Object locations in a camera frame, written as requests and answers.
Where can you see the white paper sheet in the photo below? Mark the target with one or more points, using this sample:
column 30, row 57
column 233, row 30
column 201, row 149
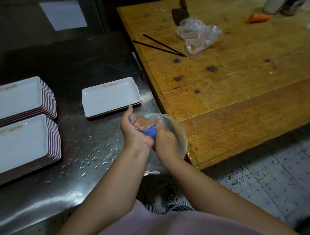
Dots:
column 63, row 15

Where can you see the steel work table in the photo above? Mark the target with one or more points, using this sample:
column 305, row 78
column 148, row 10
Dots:
column 72, row 60

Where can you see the person's right hand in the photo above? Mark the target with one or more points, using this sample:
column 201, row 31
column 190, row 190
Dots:
column 168, row 147

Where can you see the dark patterned cup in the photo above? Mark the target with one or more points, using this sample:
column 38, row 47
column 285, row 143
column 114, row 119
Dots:
column 291, row 7

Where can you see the person's left hand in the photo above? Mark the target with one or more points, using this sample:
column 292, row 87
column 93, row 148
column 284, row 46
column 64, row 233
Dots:
column 132, row 135

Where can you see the orange carrot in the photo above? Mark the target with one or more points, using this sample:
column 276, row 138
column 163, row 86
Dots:
column 258, row 17

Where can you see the striped garment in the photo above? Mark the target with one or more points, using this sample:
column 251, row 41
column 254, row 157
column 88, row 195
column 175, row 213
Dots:
column 179, row 208

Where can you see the stack of white plates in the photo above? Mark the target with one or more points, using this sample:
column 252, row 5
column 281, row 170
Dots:
column 21, row 142
column 19, row 96
column 109, row 95

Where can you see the crumpled clear plastic bag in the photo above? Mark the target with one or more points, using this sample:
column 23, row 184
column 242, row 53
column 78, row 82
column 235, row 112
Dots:
column 197, row 34

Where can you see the wooden table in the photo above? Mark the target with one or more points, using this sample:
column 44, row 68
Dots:
column 230, row 84

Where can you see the person's left forearm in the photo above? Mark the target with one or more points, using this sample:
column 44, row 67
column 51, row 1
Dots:
column 109, row 198

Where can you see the white cup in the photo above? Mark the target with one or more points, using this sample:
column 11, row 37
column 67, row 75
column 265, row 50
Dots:
column 272, row 6

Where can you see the stainless steel cabinet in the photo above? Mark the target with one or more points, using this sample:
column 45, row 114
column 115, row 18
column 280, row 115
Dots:
column 19, row 36

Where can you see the black shoe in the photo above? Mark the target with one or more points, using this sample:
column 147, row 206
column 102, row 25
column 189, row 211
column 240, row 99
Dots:
column 169, row 196

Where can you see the clear glass bowl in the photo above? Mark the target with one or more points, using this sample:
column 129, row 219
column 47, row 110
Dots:
column 179, row 135

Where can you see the blue cloth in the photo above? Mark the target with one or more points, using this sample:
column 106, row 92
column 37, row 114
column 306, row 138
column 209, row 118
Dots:
column 150, row 132

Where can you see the person's right forearm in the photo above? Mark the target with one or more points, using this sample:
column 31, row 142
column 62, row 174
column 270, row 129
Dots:
column 218, row 198

